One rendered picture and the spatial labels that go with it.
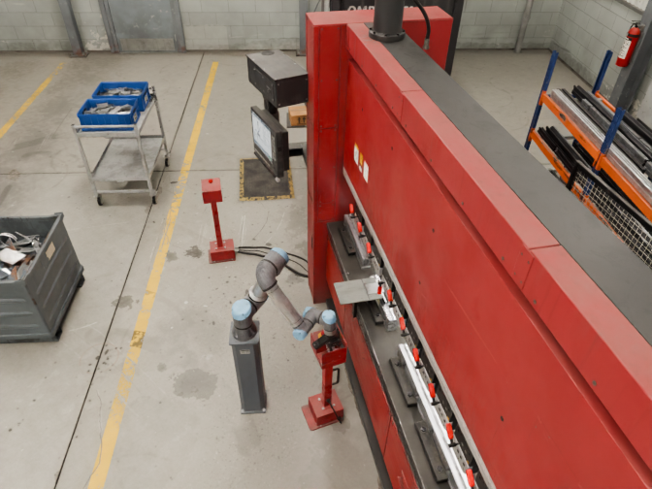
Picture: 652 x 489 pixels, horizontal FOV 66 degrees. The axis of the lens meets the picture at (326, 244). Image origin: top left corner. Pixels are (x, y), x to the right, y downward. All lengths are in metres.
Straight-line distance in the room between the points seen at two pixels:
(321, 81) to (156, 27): 6.76
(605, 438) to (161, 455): 2.87
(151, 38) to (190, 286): 6.03
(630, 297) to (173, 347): 3.41
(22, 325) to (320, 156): 2.57
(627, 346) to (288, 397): 2.82
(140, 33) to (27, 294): 6.49
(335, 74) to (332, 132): 0.39
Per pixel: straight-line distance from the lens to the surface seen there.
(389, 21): 2.87
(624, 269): 1.55
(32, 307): 4.28
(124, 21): 9.87
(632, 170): 3.89
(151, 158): 5.88
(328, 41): 3.15
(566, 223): 1.64
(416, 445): 2.68
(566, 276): 1.45
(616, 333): 1.36
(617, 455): 1.45
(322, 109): 3.30
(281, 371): 3.94
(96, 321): 4.60
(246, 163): 6.20
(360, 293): 3.08
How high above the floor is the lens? 3.20
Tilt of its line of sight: 40 degrees down
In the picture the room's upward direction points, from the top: 1 degrees clockwise
